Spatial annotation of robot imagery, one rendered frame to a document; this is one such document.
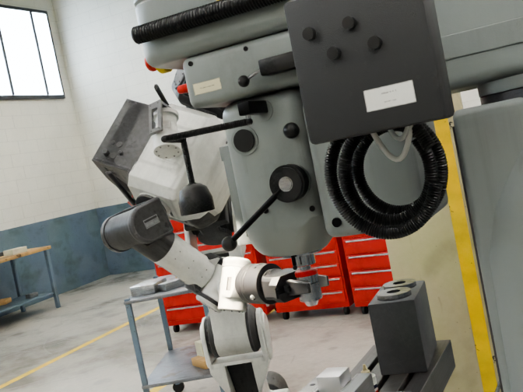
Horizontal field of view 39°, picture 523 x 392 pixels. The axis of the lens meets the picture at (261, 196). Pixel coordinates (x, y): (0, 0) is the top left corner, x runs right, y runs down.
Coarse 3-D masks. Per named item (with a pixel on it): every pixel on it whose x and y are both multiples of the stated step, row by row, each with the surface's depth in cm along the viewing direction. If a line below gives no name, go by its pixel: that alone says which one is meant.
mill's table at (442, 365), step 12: (372, 348) 212; (444, 348) 199; (360, 360) 203; (372, 360) 201; (432, 360) 191; (444, 360) 196; (360, 372) 193; (372, 372) 191; (420, 372) 184; (432, 372) 183; (444, 372) 194; (384, 384) 180; (396, 384) 178; (408, 384) 184; (420, 384) 175; (432, 384) 181; (444, 384) 192
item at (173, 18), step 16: (224, 0) 131; (240, 0) 130; (256, 0) 129; (272, 0) 128; (176, 16) 135; (192, 16) 134; (208, 16) 133; (224, 16) 132; (144, 32) 139; (160, 32) 137; (176, 32) 138
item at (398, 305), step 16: (384, 288) 198; (400, 288) 192; (416, 288) 194; (368, 304) 187; (384, 304) 184; (400, 304) 183; (416, 304) 184; (384, 320) 185; (400, 320) 184; (416, 320) 182; (432, 320) 202; (384, 336) 185; (400, 336) 184; (416, 336) 183; (432, 336) 198; (384, 352) 186; (400, 352) 184; (416, 352) 183; (432, 352) 194; (384, 368) 186; (400, 368) 185; (416, 368) 184
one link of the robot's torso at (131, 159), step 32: (160, 96) 192; (128, 128) 191; (192, 128) 186; (96, 160) 188; (128, 160) 186; (160, 160) 184; (192, 160) 182; (128, 192) 201; (160, 192) 181; (224, 192) 200; (192, 224) 198
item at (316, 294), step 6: (312, 276) 147; (312, 282) 147; (318, 282) 149; (312, 288) 147; (318, 288) 148; (306, 294) 148; (312, 294) 147; (318, 294) 148; (300, 300) 149; (306, 300) 148; (312, 300) 147
